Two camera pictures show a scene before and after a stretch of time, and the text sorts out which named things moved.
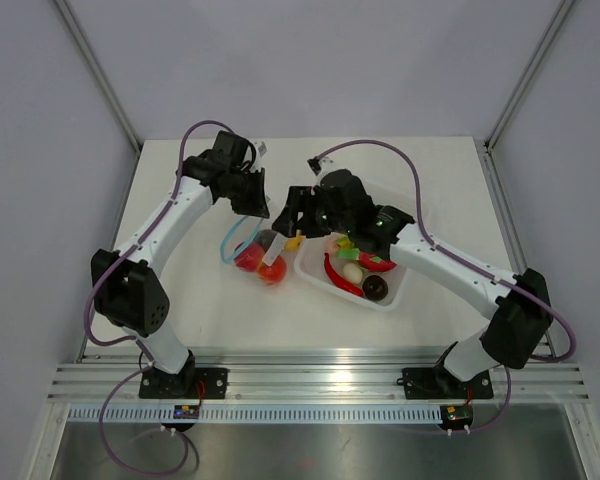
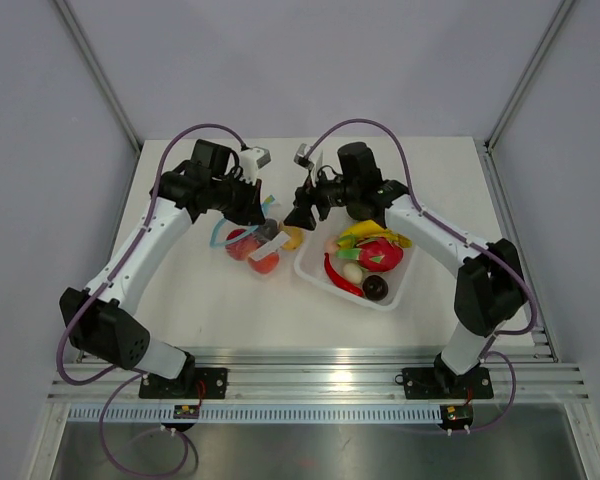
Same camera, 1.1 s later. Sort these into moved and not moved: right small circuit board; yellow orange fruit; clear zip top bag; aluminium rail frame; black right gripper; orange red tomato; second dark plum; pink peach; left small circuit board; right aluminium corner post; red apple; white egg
Moved: red apple; black right gripper; orange red tomato; clear zip top bag
Not moved: pink peach; aluminium rail frame; yellow orange fruit; left small circuit board; right small circuit board; second dark plum; right aluminium corner post; white egg
